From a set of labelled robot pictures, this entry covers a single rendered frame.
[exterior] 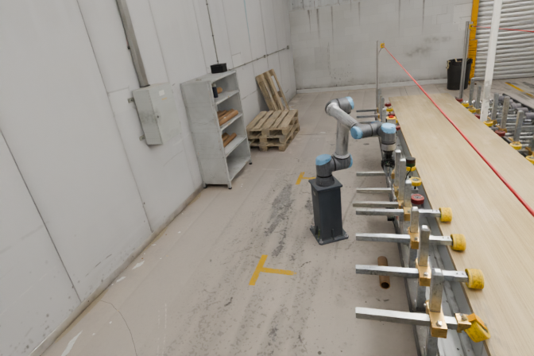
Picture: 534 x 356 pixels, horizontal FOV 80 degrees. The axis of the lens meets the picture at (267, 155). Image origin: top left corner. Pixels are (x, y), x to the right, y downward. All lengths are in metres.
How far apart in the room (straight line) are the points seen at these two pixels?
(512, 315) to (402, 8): 8.94
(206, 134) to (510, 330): 3.70
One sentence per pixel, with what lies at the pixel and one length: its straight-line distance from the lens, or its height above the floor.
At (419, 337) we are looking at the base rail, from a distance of 1.76.
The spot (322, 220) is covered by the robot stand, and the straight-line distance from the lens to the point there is 3.21.
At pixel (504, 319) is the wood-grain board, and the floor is 0.90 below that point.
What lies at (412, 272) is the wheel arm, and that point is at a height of 0.96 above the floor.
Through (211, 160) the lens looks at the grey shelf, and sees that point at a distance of 4.52.
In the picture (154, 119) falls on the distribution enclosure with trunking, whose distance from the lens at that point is 3.57.
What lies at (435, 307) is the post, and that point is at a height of 0.99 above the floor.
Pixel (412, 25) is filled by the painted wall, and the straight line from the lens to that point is 10.03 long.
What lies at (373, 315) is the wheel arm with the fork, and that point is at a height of 0.96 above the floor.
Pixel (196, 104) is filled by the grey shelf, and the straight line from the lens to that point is 4.32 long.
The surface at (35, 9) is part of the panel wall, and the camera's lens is 3.15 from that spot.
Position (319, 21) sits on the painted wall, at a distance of 10.09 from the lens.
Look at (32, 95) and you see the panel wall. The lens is 2.97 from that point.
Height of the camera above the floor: 2.06
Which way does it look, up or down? 22 degrees down
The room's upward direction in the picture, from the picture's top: 8 degrees counter-clockwise
